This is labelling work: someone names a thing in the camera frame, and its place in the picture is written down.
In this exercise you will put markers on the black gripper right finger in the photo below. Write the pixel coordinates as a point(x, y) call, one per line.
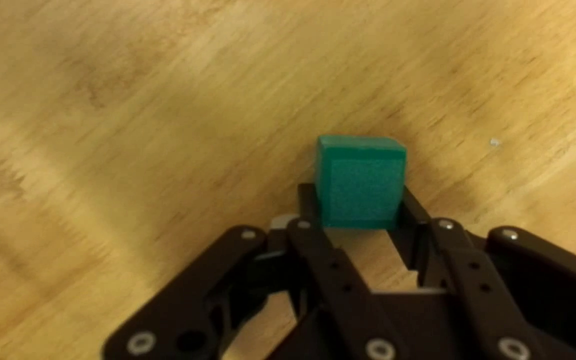
point(540, 281)

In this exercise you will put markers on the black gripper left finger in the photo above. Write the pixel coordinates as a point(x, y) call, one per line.
point(200, 293)

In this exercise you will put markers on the green cube block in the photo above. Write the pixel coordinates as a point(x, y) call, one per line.
point(361, 182)

